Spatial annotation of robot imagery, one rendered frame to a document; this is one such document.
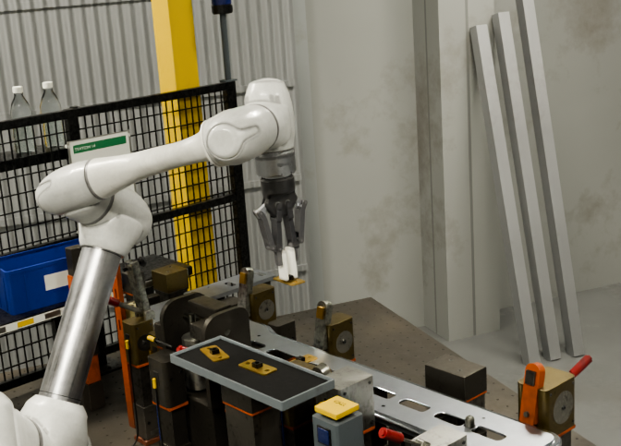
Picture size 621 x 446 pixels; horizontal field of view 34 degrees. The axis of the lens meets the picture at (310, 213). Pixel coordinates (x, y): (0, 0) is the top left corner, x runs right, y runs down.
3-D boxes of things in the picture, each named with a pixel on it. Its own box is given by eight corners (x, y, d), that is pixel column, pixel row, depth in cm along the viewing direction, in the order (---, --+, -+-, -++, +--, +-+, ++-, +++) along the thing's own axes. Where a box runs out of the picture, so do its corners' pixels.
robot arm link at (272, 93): (261, 145, 231) (236, 157, 220) (252, 77, 228) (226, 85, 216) (305, 143, 227) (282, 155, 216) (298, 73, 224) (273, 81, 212)
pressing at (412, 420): (577, 437, 209) (577, 429, 209) (509, 479, 195) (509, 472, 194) (182, 296, 309) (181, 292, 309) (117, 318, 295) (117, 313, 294)
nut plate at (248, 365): (277, 369, 209) (277, 364, 209) (263, 376, 206) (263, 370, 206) (250, 360, 215) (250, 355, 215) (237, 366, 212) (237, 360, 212)
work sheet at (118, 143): (140, 223, 336) (129, 129, 328) (79, 238, 321) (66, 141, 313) (137, 222, 337) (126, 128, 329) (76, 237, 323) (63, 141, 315)
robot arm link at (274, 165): (302, 147, 223) (305, 174, 225) (280, 144, 231) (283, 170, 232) (266, 155, 219) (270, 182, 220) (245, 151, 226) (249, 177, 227)
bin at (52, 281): (109, 289, 307) (104, 247, 304) (11, 316, 290) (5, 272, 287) (85, 277, 320) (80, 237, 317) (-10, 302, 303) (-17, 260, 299)
